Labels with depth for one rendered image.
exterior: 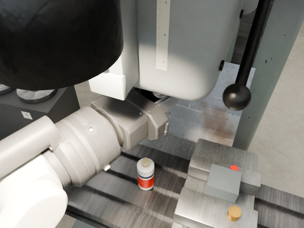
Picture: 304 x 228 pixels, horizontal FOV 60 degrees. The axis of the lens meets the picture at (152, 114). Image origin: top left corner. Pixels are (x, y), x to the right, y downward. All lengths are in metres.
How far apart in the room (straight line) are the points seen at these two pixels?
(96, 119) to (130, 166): 0.38
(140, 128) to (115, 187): 0.34
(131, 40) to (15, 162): 0.18
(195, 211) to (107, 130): 0.27
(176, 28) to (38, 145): 0.19
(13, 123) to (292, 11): 0.71
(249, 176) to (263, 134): 1.56
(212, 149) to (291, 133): 1.62
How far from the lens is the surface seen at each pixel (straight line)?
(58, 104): 0.64
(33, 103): 0.65
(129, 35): 0.25
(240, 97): 0.28
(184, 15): 0.24
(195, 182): 0.61
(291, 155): 2.11
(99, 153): 0.34
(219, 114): 0.83
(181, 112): 0.84
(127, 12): 0.24
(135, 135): 0.37
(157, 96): 0.40
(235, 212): 0.53
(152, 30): 0.26
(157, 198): 0.67
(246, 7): 0.44
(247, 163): 0.67
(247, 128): 0.96
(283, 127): 2.27
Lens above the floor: 1.52
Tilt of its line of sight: 46 degrees down
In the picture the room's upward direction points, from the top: straight up
